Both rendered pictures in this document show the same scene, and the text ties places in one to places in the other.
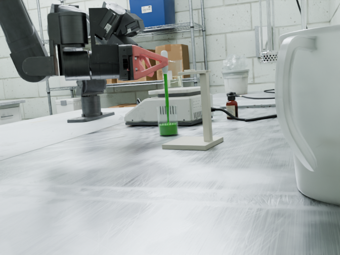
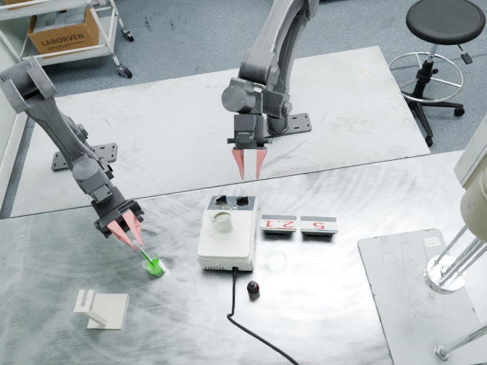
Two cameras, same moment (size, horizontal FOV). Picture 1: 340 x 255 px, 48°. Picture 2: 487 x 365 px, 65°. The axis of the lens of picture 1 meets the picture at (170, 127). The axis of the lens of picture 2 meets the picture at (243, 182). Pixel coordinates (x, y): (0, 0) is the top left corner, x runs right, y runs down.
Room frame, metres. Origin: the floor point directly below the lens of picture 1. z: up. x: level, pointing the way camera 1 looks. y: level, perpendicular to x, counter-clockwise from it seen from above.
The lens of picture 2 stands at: (0.91, -0.44, 1.78)
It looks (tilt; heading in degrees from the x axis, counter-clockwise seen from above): 56 degrees down; 73
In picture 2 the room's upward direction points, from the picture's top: 11 degrees counter-clockwise
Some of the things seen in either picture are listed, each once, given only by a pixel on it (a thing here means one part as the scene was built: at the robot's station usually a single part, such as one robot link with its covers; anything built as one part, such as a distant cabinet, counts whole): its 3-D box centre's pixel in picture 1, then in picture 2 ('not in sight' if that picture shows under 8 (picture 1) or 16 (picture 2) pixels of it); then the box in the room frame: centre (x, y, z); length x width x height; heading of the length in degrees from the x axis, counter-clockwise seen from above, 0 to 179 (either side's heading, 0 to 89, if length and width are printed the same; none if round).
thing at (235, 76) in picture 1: (235, 73); not in sight; (1.99, -0.36, 1.01); 0.14 x 0.14 x 0.21
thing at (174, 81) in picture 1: (172, 74); (223, 218); (0.98, -0.02, 1.02); 0.06 x 0.05 x 0.08; 6
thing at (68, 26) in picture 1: (56, 45); (92, 173); (0.75, 0.21, 1.10); 0.12 x 0.09 x 0.12; 100
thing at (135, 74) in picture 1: (144, 62); (131, 231); (0.78, 0.04, 1.05); 0.09 x 0.07 x 0.07; 100
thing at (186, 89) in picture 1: (179, 90); (225, 232); (0.97, -0.03, 0.98); 0.12 x 0.12 x 0.01; 59
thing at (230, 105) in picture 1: (231, 105); (253, 287); (0.97, -0.16, 0.93); 0.03 x 0.03 x 0.07
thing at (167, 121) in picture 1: (167, 120); (153, 265); (0.78, 0.00, 0.93); 0.04 x 0.04 x 0.06
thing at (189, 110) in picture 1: (171, 107); (229, 231); (0.98, -0.01, 0.94); 0.22 x 0.13 x 0.08; 59
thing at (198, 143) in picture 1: (190, 108); (97, 303); (0.65, -0.04, 0.96); 0.08 x 0.08 x 0.13; 61
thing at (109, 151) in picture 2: not in sight; (80, 149); (0.70, 0.46, 0.94); 0.20 x 0.07 x 0.08; 160
